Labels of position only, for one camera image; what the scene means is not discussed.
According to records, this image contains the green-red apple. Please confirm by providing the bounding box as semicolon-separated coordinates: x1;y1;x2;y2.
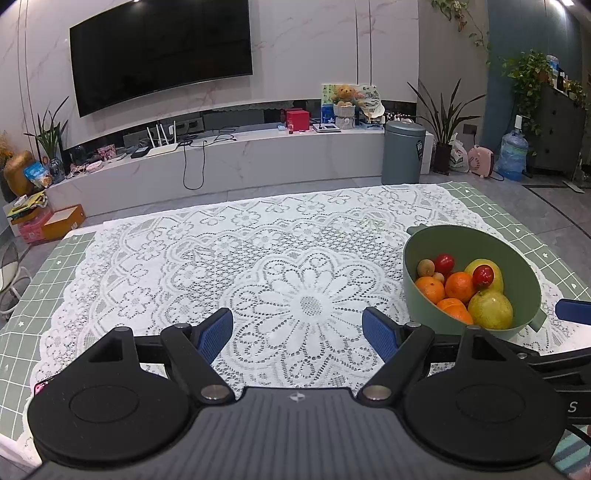
468;289;514;330

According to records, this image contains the orange mandarin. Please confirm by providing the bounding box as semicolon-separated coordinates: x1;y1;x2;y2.
415;276;446;304
437;298;474;325
445;272;476;304

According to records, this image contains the yellow-green pear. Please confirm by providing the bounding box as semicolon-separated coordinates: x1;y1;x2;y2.
464;259;504;293

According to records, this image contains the red cherry tomato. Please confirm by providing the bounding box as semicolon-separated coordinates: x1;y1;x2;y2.
472;264;495;290
434;253;455;277

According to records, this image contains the green plastic colander bowl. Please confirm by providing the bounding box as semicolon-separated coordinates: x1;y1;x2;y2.
403;225;547;340

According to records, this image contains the brown kiwi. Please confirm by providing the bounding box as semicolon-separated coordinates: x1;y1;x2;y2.
417;258;436;278

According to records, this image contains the white lace tablecloth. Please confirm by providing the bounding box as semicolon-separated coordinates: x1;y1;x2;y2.
27;183;591;402

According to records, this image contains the smartphone with red screen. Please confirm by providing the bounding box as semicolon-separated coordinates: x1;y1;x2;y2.
33;378;51;395

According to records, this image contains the blue water bottle jug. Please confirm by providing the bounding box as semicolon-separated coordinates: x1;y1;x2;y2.
496;115;529;181

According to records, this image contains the green grid table mat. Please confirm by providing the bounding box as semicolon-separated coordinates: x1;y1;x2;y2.
0;180;591;444

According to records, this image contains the pink small heater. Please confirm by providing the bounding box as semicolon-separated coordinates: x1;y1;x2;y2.
468;145;494;178

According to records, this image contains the white marble tv bench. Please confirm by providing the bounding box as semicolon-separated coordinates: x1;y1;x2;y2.
44;125;435;218

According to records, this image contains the orange cardboard box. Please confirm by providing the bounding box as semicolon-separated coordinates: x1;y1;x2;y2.
41;205;86;241

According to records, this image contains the white plastic bag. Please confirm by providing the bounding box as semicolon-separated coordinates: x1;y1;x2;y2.
449;133;470;173

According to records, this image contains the grey pedal trash bin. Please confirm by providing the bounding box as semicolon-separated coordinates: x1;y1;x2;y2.
382;121;426;185

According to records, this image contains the white wifi router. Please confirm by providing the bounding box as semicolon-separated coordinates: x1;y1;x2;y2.
146;122;179;157

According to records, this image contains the dark cabinet with ivy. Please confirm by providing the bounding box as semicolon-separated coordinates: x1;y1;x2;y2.
503;50;590;177

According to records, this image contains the tall potted plant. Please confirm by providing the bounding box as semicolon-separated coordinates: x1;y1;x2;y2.
408;79;486;175

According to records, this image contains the golden vase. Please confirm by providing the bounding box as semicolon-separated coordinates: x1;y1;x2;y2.
0;131;34;197

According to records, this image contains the teddy bear in pot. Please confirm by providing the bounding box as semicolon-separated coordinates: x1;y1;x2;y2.
332;84;356;130

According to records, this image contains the red box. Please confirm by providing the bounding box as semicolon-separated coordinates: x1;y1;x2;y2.
286;108;311;133

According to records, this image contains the potted plant left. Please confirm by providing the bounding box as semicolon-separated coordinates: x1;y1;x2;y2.
26;97;69;184

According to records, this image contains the black hanging cable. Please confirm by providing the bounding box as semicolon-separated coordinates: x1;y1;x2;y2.
181;132;238;191

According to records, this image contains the black wall television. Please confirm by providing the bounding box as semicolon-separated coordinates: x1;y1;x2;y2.
69;0;252;116

